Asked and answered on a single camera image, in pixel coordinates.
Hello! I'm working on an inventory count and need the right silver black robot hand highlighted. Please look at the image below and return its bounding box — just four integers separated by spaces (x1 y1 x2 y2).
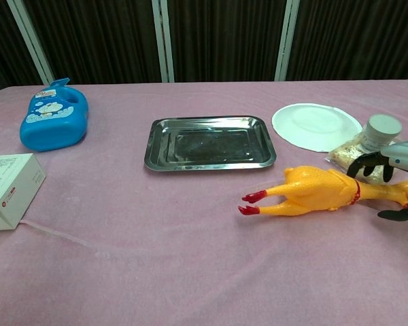
346 139 408 221

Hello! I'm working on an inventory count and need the yellow rubber chicken toy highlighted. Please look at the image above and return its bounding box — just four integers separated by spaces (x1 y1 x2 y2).
237 165 408 217

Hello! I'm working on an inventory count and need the stainless steel tray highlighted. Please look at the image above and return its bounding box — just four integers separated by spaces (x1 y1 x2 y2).
143 115 277 173

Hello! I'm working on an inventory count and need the small white jar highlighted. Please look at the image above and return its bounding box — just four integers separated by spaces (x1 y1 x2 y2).
360 114 403 152

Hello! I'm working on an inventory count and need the clear snack bag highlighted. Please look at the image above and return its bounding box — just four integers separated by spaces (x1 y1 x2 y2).
327 130 401 183

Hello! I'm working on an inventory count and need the white paper plate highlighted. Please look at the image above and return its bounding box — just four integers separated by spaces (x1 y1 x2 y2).
271 103 364 153

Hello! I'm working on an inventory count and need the pink tablecloth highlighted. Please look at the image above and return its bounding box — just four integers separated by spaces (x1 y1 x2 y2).
0 78 408 326

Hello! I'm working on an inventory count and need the blue cartoon detergent bottle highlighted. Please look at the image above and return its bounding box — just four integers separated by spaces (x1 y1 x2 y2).
19 77 90 153

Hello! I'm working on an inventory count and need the white cardboard box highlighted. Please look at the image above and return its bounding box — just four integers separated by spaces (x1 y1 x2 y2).
0 153 47 232

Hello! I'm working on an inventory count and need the white screen frame post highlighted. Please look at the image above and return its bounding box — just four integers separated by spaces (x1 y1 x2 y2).
152 0 175 84
274 0 300 82
6 0 55 85

